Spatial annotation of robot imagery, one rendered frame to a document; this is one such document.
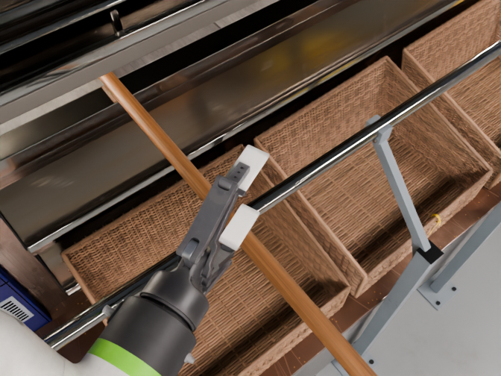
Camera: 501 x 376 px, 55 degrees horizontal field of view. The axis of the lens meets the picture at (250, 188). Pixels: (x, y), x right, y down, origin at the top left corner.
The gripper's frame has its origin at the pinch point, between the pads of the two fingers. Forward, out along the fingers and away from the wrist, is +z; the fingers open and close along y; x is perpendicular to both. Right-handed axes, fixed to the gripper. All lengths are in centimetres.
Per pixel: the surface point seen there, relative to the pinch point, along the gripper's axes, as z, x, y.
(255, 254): -0.8, 2.6, 15.7
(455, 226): 67, 43, 73
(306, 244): 31, 5, 63
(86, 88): 17, -46, 20
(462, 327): 67, 70, 129
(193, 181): 6.2, -13.4, 16.1
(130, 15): 17.6, -32.0, -3.3
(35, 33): 1.8, -35.3, -8.5
